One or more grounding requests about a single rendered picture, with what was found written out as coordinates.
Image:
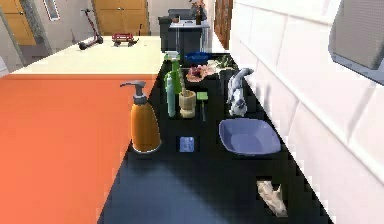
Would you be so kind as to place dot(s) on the teal slim bottle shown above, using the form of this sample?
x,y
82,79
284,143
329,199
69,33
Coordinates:
x,y
170,96

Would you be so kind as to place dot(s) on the green spray bottle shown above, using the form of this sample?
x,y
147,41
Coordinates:
x,y
175,71

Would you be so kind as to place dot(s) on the orange pump dispenser bottle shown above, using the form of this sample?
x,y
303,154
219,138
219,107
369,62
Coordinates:
x,y
144,126

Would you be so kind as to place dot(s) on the dark bottle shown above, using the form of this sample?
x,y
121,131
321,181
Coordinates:
x,y
198,16

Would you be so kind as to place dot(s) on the beige mortar with pestle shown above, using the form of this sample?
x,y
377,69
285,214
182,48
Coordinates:
x,y
187,101

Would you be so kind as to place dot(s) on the green scrub brush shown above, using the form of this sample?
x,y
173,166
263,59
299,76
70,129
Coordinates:
x,y
202,98

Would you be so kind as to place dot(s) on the small blue square sponge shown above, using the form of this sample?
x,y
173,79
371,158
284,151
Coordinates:
x,y
186,144

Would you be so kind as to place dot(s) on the grey white cat figurine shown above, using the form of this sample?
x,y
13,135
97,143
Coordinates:
x,y
237,96

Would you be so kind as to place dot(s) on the blue round dish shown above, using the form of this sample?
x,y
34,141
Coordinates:
x,y
197,57

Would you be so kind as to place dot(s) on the black countertop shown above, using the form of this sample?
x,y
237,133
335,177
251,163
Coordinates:
x,y
206,166

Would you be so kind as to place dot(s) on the green leafy plant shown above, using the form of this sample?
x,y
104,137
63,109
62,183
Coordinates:
x,y
226,63

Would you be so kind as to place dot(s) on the blue square bowl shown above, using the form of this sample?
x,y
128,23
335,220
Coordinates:
x,y
249,136

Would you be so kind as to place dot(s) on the grey side table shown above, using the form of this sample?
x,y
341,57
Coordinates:
x,y
188,36

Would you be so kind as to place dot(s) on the black bin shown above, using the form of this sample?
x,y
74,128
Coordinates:
x,y
166,35

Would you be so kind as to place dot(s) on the brown wooden door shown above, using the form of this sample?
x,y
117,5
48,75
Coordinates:
x,y
224,20

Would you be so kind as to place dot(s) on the red toy wagon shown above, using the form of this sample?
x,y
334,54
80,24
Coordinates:
x,y
122,38

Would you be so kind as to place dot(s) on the beige crumpled cloth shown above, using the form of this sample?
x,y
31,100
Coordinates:
x,y
271,196

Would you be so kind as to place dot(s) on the wooden double door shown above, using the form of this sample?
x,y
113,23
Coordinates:
x,y
120,16

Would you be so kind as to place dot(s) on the black kick scooter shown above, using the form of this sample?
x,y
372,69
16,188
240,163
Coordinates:
x,y
90,38

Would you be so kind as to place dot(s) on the wooden room door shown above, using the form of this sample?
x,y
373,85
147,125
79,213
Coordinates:
x,y
16,21

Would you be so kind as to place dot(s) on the framed wall picture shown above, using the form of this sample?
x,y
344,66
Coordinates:
x,y
51,9

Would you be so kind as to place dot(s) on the grey wall cabinet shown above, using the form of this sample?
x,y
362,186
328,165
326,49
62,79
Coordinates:
x,y
358,33

